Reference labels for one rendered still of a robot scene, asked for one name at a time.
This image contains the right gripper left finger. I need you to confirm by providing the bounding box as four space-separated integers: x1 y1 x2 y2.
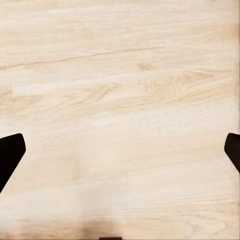
0 133 26 193

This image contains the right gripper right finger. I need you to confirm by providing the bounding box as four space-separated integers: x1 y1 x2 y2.
224 133 240 173

